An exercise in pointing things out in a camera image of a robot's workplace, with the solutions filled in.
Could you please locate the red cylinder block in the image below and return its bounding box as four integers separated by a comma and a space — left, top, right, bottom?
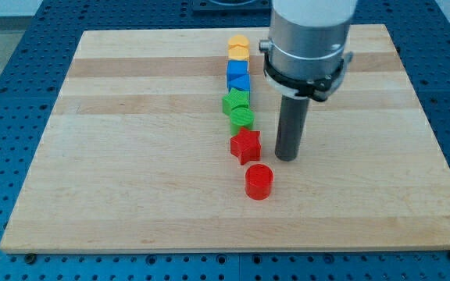
245, 164, 273, 201

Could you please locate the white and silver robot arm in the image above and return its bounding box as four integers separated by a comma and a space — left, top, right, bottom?
259, 0, 357, 101

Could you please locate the red star block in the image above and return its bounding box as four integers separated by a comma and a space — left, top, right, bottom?
230, 127, 262, 165

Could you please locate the green cylinder block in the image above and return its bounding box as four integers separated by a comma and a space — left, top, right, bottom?
230, 108, 255, 136

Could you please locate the green star block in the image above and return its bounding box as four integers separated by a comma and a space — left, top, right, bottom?
222, 87, 250, 116

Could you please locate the blue triangle block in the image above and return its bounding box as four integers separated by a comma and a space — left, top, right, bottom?
227, 74, 251, 91

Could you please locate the blue cube block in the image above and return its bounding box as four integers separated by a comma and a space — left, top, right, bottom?
226, 60, 248, 82

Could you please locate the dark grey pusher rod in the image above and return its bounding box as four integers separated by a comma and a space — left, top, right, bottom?
275, 96, 309, 162

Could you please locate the yellow pentagon block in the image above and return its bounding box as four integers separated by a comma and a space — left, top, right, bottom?
228, 46, 250, 62

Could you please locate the light wooden board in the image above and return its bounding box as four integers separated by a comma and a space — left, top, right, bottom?
0, 24, 450, 254

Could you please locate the yellow heart block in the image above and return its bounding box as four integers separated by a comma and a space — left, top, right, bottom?
227, 34, 250, 49

